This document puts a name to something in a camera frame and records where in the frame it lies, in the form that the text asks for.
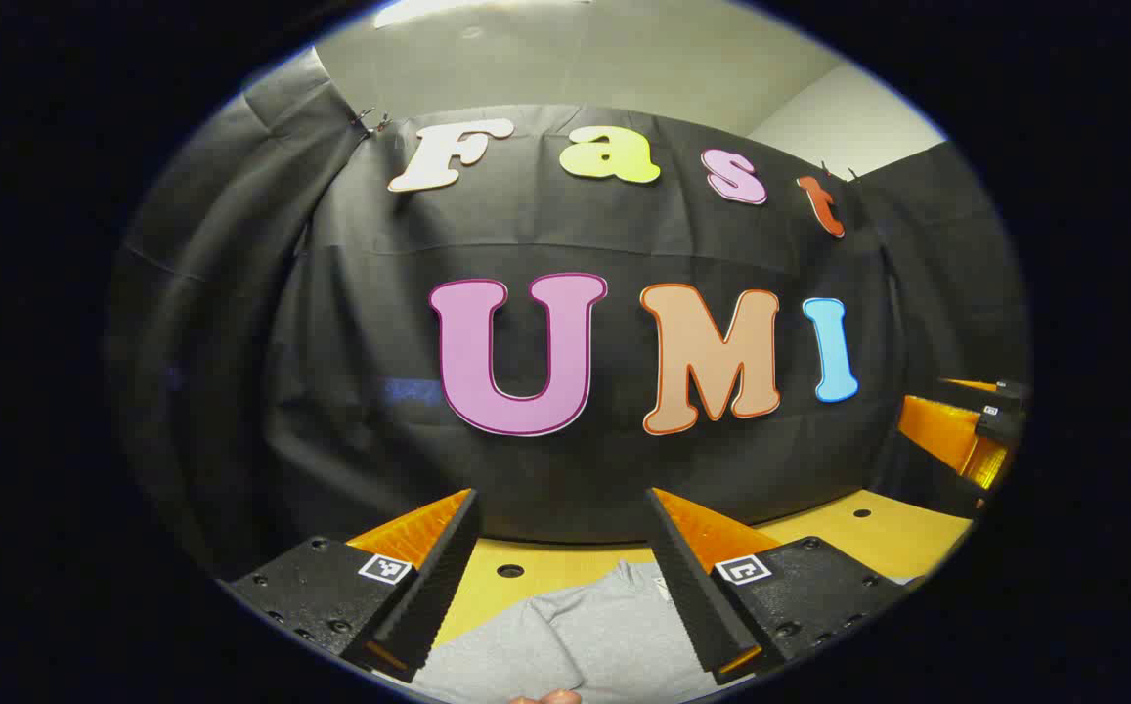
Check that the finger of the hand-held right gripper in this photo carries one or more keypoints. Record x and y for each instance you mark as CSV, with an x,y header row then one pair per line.
x,y
936,430

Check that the metal cloth clip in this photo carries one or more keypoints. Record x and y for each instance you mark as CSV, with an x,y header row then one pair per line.
x,y
837,172
367,120

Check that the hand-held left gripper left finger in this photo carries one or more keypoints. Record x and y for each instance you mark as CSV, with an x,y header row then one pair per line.
x,y
438,587

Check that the grey sweatshirt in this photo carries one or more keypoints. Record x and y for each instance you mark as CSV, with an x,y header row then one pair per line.
x,y
585,636

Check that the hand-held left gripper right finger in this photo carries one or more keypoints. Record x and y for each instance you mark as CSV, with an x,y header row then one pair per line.
x,y
697,596

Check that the black backdrop cloth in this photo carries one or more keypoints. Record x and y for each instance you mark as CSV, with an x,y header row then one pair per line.
x,y
575,469

